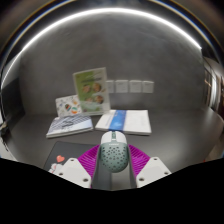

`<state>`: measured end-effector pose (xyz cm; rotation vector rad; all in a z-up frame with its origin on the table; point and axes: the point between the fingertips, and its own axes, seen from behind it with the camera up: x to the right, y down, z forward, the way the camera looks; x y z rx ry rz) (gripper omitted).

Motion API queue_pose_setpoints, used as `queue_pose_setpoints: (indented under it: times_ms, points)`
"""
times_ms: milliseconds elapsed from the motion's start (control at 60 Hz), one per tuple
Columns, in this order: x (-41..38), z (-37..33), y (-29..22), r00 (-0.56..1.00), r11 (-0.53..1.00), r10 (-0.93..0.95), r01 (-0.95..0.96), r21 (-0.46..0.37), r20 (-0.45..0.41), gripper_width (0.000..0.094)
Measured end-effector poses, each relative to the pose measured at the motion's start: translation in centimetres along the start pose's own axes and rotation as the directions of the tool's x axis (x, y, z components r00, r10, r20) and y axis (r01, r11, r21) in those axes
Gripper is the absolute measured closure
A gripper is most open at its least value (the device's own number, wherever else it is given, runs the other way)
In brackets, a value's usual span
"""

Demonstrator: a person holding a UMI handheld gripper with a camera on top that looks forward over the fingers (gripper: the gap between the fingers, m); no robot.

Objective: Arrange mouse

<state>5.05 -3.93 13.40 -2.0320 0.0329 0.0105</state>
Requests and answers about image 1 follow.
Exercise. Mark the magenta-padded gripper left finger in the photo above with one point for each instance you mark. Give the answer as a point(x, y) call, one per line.
point(75, 171)

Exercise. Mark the glass door frame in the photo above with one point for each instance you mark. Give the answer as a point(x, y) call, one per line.
point(213, 86)

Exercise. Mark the green white perforated computer mouse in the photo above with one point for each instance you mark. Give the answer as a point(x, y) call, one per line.
point(114, 155)

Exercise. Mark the grey patterned booklet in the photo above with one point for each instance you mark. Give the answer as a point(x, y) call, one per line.
point(69, 126)

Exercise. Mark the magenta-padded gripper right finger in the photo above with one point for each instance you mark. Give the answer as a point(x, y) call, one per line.
point(151, 170)

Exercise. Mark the green standing brochure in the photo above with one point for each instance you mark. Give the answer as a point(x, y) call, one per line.
point(91, 91)

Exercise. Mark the small white illustrated card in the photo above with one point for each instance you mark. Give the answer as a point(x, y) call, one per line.
point(68, 105)

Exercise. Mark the white book with blue stripe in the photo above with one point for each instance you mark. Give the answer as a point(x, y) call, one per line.
point(126, 121)

